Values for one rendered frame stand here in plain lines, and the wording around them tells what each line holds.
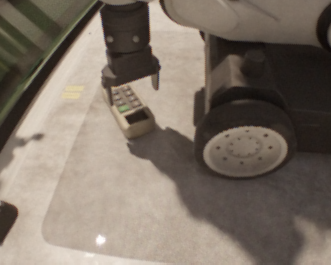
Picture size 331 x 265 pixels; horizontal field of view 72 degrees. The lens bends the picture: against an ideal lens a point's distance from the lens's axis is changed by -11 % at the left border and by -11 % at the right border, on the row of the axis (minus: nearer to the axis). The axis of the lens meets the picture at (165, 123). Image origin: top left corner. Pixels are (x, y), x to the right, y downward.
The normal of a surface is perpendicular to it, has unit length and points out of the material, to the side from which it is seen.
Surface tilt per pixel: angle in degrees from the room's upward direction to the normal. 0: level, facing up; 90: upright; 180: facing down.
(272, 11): 90
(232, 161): 90
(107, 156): 0
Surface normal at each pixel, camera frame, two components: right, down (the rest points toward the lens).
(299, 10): -0.11, 0.73
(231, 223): 0.00, -0.68
